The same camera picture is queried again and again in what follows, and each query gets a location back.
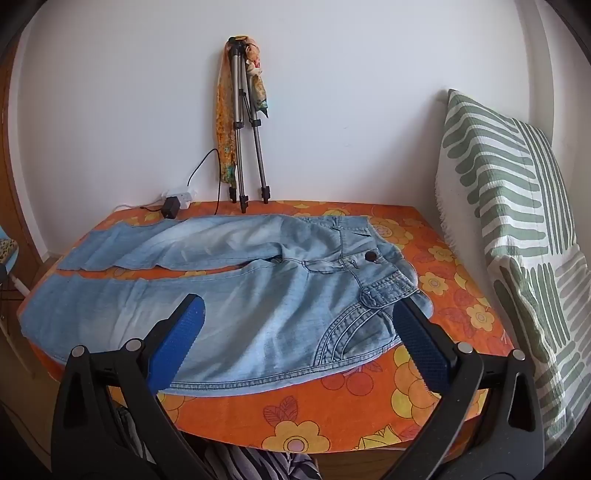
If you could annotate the white power strip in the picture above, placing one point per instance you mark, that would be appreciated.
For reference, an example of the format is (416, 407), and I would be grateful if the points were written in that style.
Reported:
(185, 194)

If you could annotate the green striped white throw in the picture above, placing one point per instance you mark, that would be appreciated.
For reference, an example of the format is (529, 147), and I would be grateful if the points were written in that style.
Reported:
(508, 175)

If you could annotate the light blue denim pants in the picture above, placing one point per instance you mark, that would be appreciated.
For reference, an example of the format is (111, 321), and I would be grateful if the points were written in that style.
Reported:
(277, 286)

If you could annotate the chair with pale legs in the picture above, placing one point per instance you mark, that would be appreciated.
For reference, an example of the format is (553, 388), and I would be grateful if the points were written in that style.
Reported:
(9, 286)

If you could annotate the orange patterned scarf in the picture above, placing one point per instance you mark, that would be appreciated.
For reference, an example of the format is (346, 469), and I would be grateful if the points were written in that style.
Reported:
(224, 115)

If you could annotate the person's dark striped clothing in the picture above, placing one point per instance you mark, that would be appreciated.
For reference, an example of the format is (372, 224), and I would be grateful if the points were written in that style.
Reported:
(258, 466)

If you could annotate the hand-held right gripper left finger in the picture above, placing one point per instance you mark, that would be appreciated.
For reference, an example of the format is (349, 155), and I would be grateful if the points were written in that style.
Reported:
(180, 337)

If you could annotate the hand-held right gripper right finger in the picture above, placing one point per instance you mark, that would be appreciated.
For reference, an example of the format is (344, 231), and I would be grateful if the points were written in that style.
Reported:
(425, 350)

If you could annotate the orange floral tablecloth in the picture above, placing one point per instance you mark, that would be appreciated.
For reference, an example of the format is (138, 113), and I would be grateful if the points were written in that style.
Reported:
(323, 415)

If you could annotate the silver camera tripod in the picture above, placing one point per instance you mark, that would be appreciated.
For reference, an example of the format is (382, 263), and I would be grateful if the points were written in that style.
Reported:
(256, 138)

